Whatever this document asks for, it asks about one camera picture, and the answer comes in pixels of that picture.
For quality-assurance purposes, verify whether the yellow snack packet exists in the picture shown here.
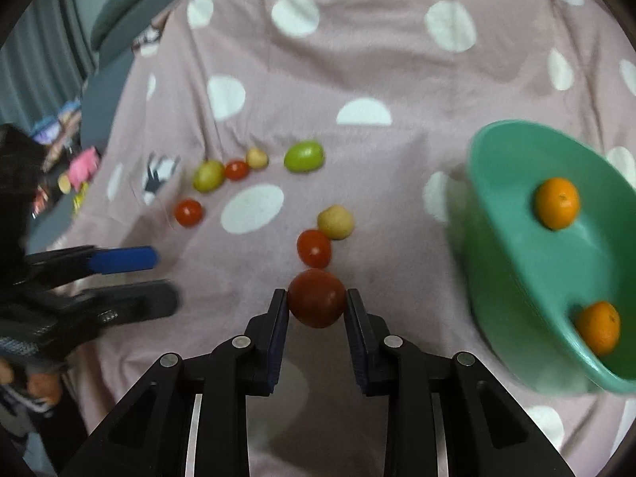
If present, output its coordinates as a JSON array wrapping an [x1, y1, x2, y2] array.
[[72, 181, 91, 215]]

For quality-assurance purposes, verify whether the small yellow fruit top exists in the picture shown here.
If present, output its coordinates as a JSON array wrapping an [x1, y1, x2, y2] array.
[[245, 147, 270, 170]]

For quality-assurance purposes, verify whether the pile of colourful clothes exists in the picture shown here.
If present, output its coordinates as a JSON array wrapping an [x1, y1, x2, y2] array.
[[29, 98, 82, 173]]

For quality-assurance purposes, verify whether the red tomato pair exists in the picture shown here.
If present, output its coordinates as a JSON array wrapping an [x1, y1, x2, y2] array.
[[297, 229, 332, 269]]

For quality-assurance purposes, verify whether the yellow paper cup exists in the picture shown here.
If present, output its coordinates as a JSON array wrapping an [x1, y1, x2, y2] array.
[[57, 173, 72, 195]]

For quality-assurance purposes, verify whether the grey curtain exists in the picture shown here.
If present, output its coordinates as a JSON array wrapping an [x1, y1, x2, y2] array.
[[1, 0, 97, 130]]

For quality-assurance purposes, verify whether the orange mandarin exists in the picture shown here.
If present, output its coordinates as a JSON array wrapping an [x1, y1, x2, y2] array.
[[533, 178, 581, 231], [574, 301, 621, 357]]

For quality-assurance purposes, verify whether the pink plush toy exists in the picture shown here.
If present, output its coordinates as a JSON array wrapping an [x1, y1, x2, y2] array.
[[67, 147, 100, 192]]

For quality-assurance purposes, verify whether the green plastic bowl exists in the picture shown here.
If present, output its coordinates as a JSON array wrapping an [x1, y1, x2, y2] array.
[[460, 120, 635, 395]]

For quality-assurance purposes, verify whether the pink polka dot blanket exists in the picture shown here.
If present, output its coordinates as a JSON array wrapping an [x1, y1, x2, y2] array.
[[71, 0, 635, 476]]

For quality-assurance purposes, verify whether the yellow-green round fruit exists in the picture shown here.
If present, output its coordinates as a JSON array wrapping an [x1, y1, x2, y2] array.
[[192, 159, 225, 194]]

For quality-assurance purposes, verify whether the small yellow fruit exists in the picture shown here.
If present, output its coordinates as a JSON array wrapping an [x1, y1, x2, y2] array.
[[317, 205, 355, 240], [245, 147, 270, 170]]

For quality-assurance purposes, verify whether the red snack packet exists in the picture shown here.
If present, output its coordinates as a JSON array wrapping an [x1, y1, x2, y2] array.
[[31, 184, 50, 219]]

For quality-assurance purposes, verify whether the red tomato top row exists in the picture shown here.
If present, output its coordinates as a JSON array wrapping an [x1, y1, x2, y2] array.
[[224, 159, 250, 181]]

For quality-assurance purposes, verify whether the left hand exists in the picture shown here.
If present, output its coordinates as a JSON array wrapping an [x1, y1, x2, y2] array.
[[1, 360, 62, 406]]

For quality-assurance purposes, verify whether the dark grey sofa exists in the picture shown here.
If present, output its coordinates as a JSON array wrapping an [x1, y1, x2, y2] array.
[[23, 0, 250, 254]]

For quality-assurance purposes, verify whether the bright green oval fruit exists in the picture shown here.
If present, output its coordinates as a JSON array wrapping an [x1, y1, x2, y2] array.
[[283, 140, 326, 173]]

